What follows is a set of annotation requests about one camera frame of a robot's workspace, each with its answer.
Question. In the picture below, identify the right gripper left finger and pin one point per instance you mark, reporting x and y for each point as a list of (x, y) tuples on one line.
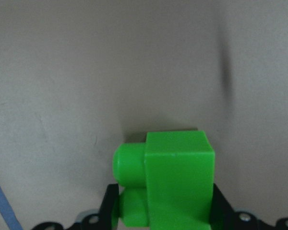
[(104, 218)]

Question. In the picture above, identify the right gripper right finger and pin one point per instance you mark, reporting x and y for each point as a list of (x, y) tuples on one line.
[(224, 217)]

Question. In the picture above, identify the green toy block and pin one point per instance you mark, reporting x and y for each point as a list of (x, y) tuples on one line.
[(167, 181)]

